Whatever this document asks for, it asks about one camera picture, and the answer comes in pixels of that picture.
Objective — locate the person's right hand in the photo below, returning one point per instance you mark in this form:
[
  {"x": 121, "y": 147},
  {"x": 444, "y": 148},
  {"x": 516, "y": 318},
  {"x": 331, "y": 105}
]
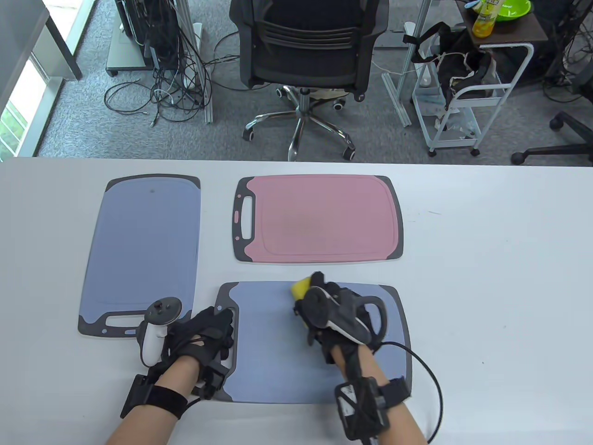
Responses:
[{"x": 331, "y": 350}]

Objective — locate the person's left hand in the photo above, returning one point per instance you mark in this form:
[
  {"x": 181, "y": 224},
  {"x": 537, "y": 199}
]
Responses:
[{"x": 204, "y": 333}]

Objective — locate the grey white hand controller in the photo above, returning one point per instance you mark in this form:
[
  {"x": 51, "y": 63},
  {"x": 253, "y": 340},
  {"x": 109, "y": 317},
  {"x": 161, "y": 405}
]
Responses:
[
  {"x": 150, "y": 345},
  {"x": 343, "y": 320}
]

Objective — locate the blue cutting board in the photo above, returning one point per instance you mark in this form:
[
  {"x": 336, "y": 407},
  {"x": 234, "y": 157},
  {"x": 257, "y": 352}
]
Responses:
[
  {"x": 143, "y": 241},
  {"x": 278, "y": 352}
]

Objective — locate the yellow green sponge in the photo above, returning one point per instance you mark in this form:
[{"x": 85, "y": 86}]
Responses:
[{"x": 300, "y": 288}]

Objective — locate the pink cutting board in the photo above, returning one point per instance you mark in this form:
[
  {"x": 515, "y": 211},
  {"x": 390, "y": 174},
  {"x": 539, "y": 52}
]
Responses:
[{"x": 324, "y": 218}]

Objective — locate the person's left forearm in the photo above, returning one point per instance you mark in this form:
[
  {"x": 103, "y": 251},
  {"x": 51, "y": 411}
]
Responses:
[{"x": 139, "y": 426}]

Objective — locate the person's right forearm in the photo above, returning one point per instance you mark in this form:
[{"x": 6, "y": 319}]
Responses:
[{"x": 403, "y": 426}]

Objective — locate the window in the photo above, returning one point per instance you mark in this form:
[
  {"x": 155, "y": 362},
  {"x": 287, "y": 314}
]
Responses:
[{"x": 14, "y": 125}]

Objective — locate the grey cart base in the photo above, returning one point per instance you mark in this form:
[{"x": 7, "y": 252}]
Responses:
[{"x": 125, "y": 55}]

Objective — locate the black office chair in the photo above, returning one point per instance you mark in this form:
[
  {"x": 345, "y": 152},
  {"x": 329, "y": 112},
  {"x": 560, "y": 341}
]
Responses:
[{"x": 305, "y": 60}]

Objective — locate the white power strip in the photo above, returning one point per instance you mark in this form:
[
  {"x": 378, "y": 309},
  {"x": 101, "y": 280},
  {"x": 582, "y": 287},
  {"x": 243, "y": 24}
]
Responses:
[{"x": 197, "y": 32}]

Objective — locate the black computer tower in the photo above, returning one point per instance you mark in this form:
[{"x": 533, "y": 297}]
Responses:
[{"x": 139, "y": 28}]

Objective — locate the black bag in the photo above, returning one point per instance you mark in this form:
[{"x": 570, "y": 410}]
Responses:
[{"x": 458, "y": 55}]

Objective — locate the black chair base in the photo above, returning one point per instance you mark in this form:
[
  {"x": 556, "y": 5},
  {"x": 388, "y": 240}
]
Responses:
[{"x": 565, "y": 123}]

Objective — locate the yellow drink bottle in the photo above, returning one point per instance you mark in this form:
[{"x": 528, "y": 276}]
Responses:
[{"x": 484, "y": 25}]

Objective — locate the light blue plastic item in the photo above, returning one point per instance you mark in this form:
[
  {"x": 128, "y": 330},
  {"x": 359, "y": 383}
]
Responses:
[{"x": 472, "y": 4}]

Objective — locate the white cart brown top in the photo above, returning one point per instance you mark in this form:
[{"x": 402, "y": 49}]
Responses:
[{"x": 523, "y": 28}]

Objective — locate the green bowl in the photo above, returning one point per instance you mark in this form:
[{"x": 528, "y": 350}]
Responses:
[{"x": 514, "y": 9}]

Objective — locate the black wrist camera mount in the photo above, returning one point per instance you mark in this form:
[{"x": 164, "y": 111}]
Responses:
[
  {"x": 157, "y": 398},
  {"x": 361, "y": 408}
]

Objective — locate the aluminium frame leg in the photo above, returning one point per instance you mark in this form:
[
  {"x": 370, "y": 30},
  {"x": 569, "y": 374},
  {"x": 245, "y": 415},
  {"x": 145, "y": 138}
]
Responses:
[
  {"x": 398, "y": 106},
  {"x": 208, "y": 111}
]

